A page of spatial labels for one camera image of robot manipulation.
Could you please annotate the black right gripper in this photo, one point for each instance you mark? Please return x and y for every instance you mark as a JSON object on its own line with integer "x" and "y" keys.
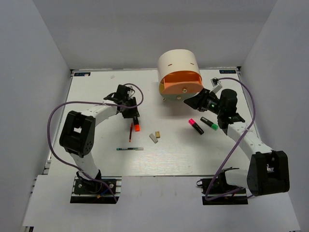
{"x": 199, "y": 101}

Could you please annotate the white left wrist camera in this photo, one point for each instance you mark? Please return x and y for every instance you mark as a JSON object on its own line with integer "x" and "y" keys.
{"x": 131, "y": 91}

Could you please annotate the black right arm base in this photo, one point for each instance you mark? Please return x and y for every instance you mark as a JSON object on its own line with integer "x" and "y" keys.
{"x": 236, "y": 198}

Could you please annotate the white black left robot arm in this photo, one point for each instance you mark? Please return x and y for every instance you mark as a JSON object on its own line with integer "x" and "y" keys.
{"x": 78, "y": 133}

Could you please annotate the orange black highlighter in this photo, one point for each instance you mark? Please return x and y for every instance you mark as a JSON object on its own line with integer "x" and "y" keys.
{"x": 136, "y": 124}

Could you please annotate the grey white eraser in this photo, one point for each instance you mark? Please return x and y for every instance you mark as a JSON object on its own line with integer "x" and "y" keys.
{"x": 153, "y": 138}

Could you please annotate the green gel pen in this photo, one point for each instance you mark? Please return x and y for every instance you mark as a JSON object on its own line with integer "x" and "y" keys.
{"x": 130, "y": 148}

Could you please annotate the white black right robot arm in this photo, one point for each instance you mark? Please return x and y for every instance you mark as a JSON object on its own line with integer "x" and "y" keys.
{"x": 268, "y": 171}

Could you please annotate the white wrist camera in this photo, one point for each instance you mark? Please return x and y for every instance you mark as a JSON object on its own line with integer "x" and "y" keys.
{"x": 217, "y": 86}
{"x": 131, "y": 91}

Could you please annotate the pink black highlighter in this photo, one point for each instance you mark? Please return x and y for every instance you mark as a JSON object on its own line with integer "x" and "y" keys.
{"x": 196, "y": 126}

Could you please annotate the yellow drawer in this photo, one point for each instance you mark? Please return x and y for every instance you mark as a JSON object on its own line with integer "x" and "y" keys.
{"x": 161, "y": 88}

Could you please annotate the blue corner label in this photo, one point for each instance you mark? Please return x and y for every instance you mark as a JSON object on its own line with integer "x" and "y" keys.
{"x": 82, "y": 73}
{"x": 227, "y": 72}

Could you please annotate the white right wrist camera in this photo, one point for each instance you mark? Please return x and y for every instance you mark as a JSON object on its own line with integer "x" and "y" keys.
{"x": 217, "y": 86}

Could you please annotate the blue left corner label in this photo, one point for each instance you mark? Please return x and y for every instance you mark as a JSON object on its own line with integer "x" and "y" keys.
{"x": 82, "y": 73}

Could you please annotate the cream round drawer cabinet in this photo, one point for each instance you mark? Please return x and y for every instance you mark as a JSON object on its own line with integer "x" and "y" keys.
{"x": 176, "y": 60}

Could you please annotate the green black highlighter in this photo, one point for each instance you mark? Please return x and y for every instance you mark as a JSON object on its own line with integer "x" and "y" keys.
{"x": 209, "y": 123}

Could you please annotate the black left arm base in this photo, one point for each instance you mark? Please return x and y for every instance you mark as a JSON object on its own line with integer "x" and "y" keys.
{"x": 97, "y": 194}

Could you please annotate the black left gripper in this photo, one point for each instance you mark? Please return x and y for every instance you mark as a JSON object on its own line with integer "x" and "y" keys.
{"x": 134, "y": 112}

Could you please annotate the grey bottom drawer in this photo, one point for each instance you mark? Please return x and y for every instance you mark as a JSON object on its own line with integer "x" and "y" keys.
{"x": 177, "y": 97}

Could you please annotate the blue right corner label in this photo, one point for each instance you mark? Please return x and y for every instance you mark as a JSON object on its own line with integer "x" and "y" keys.
{"x": 227, "y": 72}

